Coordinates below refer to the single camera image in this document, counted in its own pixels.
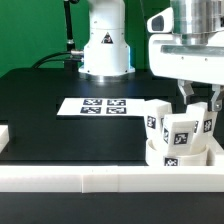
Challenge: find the white front fence wall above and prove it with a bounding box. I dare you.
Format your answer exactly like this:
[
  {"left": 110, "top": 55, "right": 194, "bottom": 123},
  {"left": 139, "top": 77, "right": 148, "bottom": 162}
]
[{"left": 0, "top": 165, "right": 224, "bottom": 193}]

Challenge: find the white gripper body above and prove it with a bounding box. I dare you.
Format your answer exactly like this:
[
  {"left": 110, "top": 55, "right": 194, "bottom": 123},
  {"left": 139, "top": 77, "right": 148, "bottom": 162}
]
[{"left": 147, "top": 6, "right": 224, "bottom": 85}]

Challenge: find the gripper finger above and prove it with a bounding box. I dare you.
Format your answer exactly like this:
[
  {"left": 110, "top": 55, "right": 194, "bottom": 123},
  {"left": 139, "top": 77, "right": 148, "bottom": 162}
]
[
  {"left": 177, "top": 80, "right": 194, "bottom": 105},
  {"left": 209, "top": 84, "right": 224, "bottom": 112}
]

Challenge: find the black cable bundle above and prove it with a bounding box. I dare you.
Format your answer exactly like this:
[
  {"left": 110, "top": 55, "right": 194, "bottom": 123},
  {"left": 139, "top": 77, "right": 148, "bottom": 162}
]
[{"left": 31, "top": 49, "right": 84, "bottom": 70}]

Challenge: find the white left fence wall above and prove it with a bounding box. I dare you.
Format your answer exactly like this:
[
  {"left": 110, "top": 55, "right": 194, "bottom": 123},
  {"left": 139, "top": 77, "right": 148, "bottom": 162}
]
[{"left": 0, "top": 125, "right": 9, "bottom": 153}]

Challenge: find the white fence wall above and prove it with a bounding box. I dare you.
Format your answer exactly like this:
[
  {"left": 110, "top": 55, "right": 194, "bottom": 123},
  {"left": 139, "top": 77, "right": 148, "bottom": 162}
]
[
  {"left": 0, "top": 165, "right": 224, "bottom": 193},
  {"left": 207, "top": 136, "right": 224, "bottom": 167},
  {"left": 0, "top": 125, "right": 9, "bottom": 153}
]

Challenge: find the white right fence wall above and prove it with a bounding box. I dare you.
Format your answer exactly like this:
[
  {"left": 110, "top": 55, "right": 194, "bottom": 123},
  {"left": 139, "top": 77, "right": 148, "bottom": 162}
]
[{"left": 207, "top": 136, "right": 224, "bottom": 167}]

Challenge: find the white marker sheet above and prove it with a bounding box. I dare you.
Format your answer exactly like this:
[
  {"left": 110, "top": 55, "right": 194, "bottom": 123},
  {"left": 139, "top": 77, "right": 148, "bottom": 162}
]
[{"left": 57, "top": 98, "right": 145, "bottom": 116}]

